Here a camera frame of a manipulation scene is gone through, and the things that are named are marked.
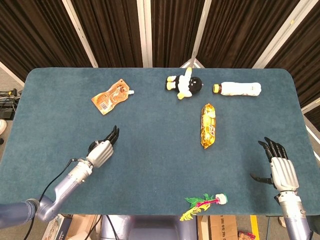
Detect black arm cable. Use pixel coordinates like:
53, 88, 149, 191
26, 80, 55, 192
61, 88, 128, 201
29, 158, 78, 240

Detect black white plush toy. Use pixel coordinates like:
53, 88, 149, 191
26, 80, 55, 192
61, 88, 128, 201
164, 66, 205, 100

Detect dark brown pleated curtain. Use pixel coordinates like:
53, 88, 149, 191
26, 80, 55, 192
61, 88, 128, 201
266, 0, 320, 107
197, 0, 301, 69
71, 0, 144, 68
0, 0, 93, 82
151, 0, 206, 68

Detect white bottle yellow cap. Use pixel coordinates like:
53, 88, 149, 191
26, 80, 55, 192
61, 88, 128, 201
212, 81, 262, 97

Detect tangled floor cables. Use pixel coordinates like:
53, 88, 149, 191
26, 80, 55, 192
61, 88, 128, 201
0, 88, 23, 104

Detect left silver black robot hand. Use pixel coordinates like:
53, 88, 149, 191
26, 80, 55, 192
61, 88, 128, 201
86, 124, 120, 169

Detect colourful snack packet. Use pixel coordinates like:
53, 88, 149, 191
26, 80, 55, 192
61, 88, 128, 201
237, 231, 257, 240

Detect yellow snack package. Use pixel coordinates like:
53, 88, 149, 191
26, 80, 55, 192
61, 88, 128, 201
199, 102, 217, 150

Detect white partition post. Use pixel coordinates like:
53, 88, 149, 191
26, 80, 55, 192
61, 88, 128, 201
300, 96, 320, 115
61, 0, 99, 68
136, 0, 153, 68
179, 0, 213, 69
0, 61, 25, 87
252, 0, 316, 70

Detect white printed box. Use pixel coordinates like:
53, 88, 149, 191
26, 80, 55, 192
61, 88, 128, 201
44, 214, 73, 240

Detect black power strip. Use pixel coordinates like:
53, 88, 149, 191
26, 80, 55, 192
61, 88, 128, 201
0, 103, 16, 119

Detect green pink feather shuttlecock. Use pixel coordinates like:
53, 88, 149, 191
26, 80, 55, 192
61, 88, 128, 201
179, 192, 229, 222

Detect blue felt table cover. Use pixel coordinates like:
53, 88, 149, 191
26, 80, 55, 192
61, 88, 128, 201
0, 67, 320, 217

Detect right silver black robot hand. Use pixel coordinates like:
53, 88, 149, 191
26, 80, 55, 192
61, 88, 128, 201
249, 136, 300, 192

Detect orange spout pouch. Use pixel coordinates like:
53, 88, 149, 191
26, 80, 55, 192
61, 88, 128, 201
91, 78, 135, 116

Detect brown cardboard box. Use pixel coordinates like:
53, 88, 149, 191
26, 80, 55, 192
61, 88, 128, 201
66, 214, 101, 240
197, 214, 238, 240

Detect lavender robot torso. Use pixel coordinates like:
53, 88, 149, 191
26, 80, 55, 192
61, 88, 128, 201
99, 215, 198, 240

